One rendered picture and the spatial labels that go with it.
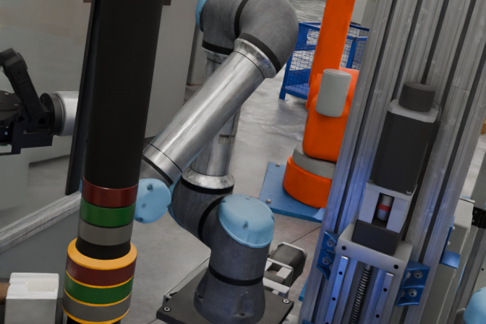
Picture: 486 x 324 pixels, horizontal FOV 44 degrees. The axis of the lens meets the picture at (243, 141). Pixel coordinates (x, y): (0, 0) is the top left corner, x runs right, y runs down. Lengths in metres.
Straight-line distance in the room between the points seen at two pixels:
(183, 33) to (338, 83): 1.58
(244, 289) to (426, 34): 0.60
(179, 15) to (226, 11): 3.94
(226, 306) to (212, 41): 0.52
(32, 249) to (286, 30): 0.94
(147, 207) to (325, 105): 3.29
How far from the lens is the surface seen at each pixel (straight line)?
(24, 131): 1.03
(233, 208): 1.19
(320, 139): 4.32
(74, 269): 0.39
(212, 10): 1.17
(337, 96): 4.19
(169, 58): 5.10
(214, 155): 1.23
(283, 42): 1.06
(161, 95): 5.15
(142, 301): 3.14
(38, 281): 0.41
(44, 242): 1.72
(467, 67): 1.18
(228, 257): 1.20
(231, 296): 1.23
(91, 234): 0.38
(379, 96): 1.21
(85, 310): 0.40
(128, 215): 0.38
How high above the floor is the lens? 1.76
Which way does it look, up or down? 18 degrees down
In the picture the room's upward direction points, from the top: 11 degrees clockwise
